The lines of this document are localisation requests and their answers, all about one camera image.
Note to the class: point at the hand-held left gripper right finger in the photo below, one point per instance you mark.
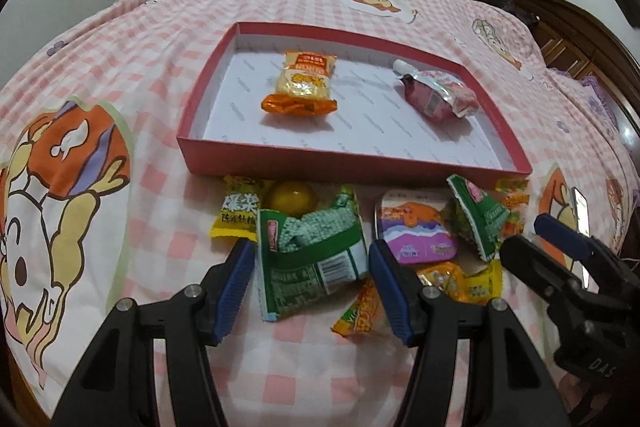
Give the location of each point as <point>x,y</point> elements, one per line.
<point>392,292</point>

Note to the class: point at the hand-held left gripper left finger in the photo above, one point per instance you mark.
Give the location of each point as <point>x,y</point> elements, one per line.
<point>235,287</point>

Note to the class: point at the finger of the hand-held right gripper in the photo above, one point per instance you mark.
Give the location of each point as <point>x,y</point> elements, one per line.
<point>530,262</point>
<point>562,234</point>

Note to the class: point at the clear gummy candy packet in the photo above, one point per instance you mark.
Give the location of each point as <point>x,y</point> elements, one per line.
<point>515,194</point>

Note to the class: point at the purple tin with orange cartoon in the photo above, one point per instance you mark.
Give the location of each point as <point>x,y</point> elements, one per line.
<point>415,232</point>

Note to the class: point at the small green snack packet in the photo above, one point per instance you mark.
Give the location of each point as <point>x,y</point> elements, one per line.
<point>475,217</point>

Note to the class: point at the large green snack packet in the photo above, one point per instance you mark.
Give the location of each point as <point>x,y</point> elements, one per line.
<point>310,262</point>

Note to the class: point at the yellow jelly cup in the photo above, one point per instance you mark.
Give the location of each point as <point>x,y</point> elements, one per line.
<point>290,198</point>

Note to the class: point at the red shallow cardboard box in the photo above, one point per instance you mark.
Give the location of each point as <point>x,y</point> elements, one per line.
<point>300,162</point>

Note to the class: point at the orange noodle snack packet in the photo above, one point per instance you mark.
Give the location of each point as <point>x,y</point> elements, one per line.
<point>360,314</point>

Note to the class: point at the yellow candy packet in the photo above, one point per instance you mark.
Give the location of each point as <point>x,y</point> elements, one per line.
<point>237,212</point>

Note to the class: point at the purple pillow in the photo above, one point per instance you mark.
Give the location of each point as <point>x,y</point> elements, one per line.
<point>595,102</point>

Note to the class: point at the pink spouted drink pouch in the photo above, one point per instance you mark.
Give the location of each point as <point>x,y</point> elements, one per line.
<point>435,94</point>

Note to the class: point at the dark wooden headboard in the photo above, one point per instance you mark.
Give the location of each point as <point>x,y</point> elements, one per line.
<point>575,27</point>

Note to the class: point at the dark cloth on headboard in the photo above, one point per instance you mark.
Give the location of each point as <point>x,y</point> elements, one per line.
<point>500,4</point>

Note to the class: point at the pink checked cartoon blanket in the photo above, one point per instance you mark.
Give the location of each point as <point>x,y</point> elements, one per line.
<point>350,7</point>

